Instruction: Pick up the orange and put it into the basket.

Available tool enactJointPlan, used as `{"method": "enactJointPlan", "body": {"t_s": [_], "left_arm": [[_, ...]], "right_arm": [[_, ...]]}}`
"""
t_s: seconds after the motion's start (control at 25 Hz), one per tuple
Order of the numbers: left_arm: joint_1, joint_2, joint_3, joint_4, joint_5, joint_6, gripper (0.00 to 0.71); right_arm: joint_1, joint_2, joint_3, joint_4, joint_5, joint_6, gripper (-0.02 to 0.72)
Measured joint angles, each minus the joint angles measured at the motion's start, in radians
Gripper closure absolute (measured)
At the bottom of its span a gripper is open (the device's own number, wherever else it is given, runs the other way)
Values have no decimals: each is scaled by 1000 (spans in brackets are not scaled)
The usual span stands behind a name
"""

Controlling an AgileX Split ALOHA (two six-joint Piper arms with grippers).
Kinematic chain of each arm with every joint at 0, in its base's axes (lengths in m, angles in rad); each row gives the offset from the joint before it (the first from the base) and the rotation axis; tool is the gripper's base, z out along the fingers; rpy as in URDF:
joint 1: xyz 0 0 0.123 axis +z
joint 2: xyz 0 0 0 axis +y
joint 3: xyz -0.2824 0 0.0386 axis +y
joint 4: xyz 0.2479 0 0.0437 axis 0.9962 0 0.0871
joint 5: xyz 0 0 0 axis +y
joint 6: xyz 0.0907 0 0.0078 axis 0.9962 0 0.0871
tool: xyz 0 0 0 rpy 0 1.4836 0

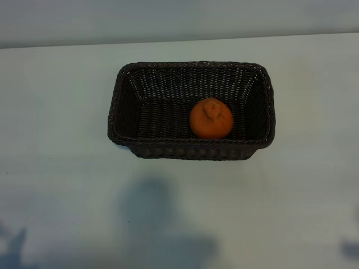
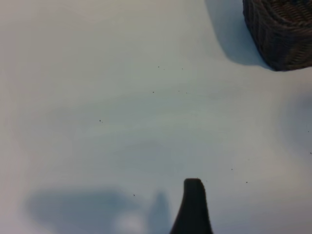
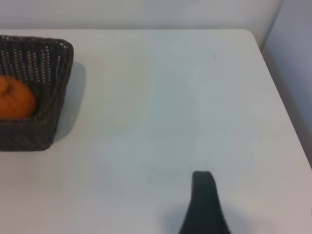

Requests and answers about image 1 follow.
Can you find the dark brown woven basket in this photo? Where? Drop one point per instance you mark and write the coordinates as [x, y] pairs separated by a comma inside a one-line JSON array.
[[168, 120]]

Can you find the orange fruit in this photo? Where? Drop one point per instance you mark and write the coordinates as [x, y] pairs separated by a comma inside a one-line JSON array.
[[210, 120]]

